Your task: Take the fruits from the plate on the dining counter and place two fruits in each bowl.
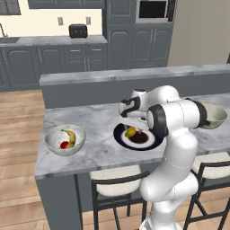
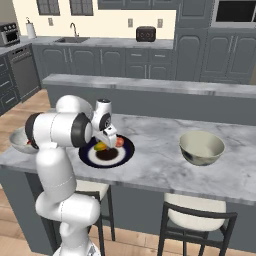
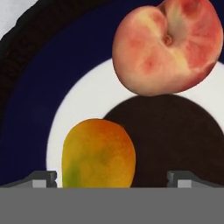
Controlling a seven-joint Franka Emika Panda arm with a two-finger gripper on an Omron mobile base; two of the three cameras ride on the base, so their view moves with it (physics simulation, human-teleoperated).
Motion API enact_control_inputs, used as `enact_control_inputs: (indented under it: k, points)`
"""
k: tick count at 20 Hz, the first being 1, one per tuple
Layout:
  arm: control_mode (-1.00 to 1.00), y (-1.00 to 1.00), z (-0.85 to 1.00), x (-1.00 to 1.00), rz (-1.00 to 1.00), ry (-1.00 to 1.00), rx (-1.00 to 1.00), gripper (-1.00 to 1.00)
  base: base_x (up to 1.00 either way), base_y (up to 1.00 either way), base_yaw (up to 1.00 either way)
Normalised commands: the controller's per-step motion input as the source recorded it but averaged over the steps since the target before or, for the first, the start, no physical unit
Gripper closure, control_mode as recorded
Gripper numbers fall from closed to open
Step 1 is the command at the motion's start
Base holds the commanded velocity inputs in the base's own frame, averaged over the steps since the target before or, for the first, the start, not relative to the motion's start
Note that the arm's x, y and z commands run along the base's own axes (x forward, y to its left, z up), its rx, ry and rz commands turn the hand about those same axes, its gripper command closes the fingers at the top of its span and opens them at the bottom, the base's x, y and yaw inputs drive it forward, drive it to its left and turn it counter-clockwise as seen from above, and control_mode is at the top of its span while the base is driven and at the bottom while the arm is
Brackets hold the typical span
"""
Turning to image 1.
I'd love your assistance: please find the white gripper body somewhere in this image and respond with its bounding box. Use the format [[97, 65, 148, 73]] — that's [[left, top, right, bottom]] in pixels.
[[122, 117, 150, 131]]

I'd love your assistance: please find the dark blue white plate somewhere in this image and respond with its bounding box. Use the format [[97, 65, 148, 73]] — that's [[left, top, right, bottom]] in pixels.
[[112, 121, 167, 152]]

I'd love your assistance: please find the grey dining counter island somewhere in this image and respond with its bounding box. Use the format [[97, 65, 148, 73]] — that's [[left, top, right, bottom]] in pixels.
[[33, 63, 230, 230]]

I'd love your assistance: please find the white bowl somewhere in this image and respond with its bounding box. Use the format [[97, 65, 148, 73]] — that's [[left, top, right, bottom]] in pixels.
[[44, 124, 87, 157], [199, 102, 228, 130]]

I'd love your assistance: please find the yellow green mango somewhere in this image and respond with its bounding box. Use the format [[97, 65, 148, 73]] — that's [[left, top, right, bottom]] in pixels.
[[124, 127, 137, 138]]

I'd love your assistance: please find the dark brown round fruit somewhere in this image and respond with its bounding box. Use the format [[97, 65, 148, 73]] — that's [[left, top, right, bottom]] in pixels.
[[129, 130, 150, 145]]

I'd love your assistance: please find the black stool with cream seat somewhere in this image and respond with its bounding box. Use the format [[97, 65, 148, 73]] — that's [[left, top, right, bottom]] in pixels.
[[182, 151, 230, 230], [89, 164, 151, 230]]

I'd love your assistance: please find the yellow banana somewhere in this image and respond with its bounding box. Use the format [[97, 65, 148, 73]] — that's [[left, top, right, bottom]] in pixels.
[[60, 128, 77, 149]]

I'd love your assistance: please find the grey tall cupboard run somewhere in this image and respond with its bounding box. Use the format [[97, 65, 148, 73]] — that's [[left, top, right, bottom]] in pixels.
[[102, 0, 175, 71]]

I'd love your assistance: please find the grey base cupboard run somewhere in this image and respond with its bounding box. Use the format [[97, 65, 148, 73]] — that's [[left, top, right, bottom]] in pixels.
[[0, 43, 109, 92]]

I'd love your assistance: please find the black toaster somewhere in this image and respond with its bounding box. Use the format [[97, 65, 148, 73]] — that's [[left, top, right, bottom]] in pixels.
[[68, 23, 89, 40]]

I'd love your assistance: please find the built-in microwave oven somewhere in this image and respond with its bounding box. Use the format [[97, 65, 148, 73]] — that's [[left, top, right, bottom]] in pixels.
[[136, 0, 175, 24]]

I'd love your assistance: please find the grey sink basin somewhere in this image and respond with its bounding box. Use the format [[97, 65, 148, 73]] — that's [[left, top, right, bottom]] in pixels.
[[0, 36, 21, 45]]

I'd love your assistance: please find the metal sink tap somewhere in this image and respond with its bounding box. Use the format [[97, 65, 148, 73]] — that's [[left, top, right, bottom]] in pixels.
[[0, 22, 9, 40]]

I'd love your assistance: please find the window with dark panes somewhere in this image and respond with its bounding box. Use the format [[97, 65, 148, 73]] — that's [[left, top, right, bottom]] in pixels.
[[0, 0, 22, 16]]

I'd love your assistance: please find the grey wall cupboard run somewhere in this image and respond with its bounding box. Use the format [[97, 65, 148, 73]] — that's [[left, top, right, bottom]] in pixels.
[[27, 0, 106, 10]]

